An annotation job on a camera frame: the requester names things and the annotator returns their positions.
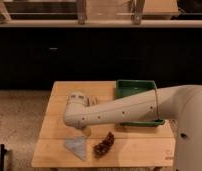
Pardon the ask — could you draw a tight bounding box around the light blue towel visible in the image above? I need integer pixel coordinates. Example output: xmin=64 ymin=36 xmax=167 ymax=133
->
xmin=64 ymin=136 xmax=87 ymax=161

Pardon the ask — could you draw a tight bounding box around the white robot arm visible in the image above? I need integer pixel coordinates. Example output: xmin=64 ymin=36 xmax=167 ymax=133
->
xmin=63 ymin=85 xmax=202 ymax=171

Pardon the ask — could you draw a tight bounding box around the green plastic tray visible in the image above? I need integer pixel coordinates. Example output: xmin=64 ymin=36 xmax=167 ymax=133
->
xmin=116 ymin=79 xmax=165 ymax=127

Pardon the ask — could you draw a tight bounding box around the dark red grape bunch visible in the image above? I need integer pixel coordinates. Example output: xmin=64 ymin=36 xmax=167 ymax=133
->
xmin=93 ymin=132 xmax=114 ymax=157

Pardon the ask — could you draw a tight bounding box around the small wooden block toy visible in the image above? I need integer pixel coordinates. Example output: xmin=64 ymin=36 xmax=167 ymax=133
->
xmin=88 ymin=96 xmax=98 ymax=106

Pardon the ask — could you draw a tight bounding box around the wooden folding table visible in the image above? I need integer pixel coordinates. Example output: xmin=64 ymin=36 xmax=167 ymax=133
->
xmin=32 ymin=81 xmax=175 ymax=168

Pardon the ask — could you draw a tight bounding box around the black object at floor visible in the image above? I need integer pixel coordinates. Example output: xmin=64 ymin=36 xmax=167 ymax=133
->
xmin=0 ymin=144 xmax=9 ymax=171

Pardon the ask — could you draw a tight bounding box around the wooden shelf frame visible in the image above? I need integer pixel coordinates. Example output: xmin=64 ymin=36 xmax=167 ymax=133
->
xmin=0 ymin=0 xmax=202 ymax=28

